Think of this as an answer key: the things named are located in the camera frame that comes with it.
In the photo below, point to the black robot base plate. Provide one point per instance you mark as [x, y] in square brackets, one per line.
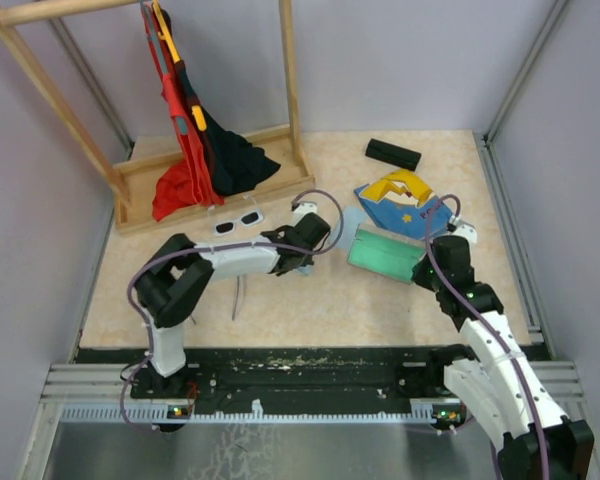
[305, 381]

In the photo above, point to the wooden clothes rack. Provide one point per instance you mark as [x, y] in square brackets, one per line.
[130, 181]

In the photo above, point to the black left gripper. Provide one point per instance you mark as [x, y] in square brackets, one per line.
[308, 259]

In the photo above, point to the black hanging garment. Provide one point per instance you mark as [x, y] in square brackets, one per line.
[235, 165]

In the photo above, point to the light blue lens cloth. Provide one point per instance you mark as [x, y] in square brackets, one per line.
[343, 237]
[305, 270]

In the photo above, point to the grey blue sunglasses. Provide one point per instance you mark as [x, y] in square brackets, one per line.
[239, 296]

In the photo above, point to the black glasses case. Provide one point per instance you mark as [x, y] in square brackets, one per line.
[393, 155]

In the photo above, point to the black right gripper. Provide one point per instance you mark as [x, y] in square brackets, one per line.
[419, 275]

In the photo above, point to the grey glasses case green lining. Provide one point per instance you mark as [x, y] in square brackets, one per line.
[385, 253]

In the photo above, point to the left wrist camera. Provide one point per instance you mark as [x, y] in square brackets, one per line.
[303, 208]

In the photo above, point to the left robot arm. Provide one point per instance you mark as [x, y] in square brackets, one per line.
[167, 289]

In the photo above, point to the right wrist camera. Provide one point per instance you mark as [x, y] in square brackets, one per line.
[464, 230]

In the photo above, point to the grey red clothes hanger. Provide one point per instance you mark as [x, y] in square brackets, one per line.
[164, 54]

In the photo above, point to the red hanging garment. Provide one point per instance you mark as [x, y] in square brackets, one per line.
[187, 182]

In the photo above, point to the blue yellow folded cloth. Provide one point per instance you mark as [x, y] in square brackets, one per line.
[401, 202]

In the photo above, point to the light blue flat lens cloth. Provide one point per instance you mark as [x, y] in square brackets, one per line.
[343, 237]

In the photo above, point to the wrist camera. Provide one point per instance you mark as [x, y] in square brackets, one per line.
[303, 208]
[464, 230]

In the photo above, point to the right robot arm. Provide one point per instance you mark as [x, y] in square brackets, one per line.
[531, 435]

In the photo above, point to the yellow clothes hanger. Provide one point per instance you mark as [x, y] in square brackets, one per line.
[190, 96]

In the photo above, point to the white sunglasses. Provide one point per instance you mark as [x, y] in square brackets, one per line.
[250, 218]

